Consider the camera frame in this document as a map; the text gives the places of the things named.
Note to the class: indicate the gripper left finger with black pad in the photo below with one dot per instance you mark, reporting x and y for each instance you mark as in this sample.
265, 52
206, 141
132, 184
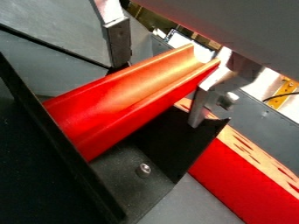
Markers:
116, 30

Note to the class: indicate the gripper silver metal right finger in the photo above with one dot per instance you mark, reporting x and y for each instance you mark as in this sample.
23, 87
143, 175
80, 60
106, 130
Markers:
237, 72

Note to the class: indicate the red arch bar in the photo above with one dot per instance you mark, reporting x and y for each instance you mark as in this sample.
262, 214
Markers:
102, 112

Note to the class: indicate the black angled fixture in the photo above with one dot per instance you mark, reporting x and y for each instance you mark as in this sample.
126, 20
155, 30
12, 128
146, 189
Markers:
50, 186

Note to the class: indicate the red shape sorter block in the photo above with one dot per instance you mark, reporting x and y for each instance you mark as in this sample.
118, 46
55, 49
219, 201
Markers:
249, 180

